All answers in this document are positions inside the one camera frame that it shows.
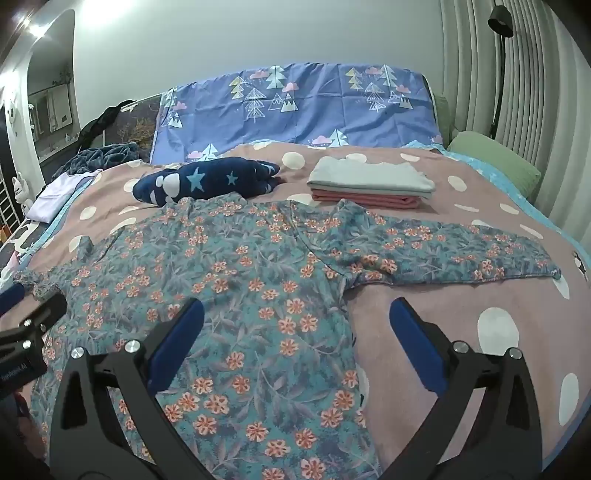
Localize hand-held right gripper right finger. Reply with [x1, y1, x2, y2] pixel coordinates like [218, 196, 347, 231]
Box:
[381, 296, 543, 480]

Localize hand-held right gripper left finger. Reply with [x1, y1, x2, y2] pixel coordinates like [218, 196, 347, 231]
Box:
[50, 298, 206, 480]

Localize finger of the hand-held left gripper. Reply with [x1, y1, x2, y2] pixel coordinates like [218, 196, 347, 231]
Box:
[0, 282, 25, 317]
[0, 293, 68, 344]

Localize teal floral garment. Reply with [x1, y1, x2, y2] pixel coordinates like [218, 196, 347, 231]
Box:
[13, 193, 563, 480]

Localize folded pink and white clothes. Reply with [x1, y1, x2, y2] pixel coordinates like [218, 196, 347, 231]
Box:
[307, 156, 436, 200]

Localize dark animal print sheet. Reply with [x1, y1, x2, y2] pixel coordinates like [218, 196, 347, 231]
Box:
[0, 219, 49, 287]

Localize pink polka dot blanket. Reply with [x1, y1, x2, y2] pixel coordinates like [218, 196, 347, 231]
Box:
[14, 138, 591, 480]

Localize folded lavender cloth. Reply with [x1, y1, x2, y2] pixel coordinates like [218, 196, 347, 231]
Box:
[27, 170, 103, 222]

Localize white cat figurine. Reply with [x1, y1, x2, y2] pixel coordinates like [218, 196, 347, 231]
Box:
[13, 172, 32, 205]

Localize folded pink garment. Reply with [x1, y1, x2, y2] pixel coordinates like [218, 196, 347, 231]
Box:
[310, 188, 422, 210]

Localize navy star print blanket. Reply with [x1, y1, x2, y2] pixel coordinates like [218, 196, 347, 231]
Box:
[132, 157, 282, 205]

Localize dark blue fleece blanket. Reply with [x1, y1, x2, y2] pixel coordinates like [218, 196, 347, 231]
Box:
[52, 142, 141, 181]

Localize black garment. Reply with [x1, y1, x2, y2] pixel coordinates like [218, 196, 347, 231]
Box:
[76, 105, 134, 147]

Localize green pillow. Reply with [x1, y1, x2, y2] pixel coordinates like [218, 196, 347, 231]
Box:
[447, 130, 542, 199]

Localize dark tree print sheet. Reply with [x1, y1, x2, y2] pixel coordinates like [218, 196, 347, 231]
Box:
[104, 95, 162, 162]

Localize green cushion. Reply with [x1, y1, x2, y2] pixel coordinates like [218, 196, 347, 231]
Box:
[434, 95, 457, 136]

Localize blue tree print sheet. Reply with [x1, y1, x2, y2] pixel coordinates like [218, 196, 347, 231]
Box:
[150, 62, 439, 164]

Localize white curtain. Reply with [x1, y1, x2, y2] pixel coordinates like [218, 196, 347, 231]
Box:
[438, 0, 591, 241]

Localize black floor lamp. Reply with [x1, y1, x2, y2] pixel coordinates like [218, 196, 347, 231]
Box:
[488, 4, 514, 139]

